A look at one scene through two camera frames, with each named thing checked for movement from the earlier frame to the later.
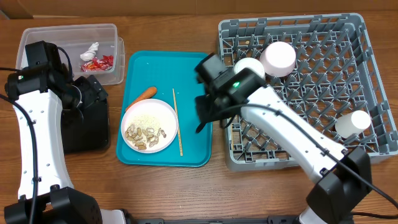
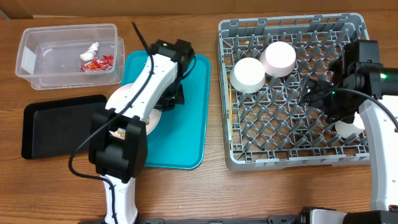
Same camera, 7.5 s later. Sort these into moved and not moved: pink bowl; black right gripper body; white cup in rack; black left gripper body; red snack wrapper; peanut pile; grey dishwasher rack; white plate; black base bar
Moved: black left gripper body; peanut pile; black right gripper body; white plate
Not moved: pink bowl; grey dishwasher rack; white cup in rack; black base bar; red snack wrapper
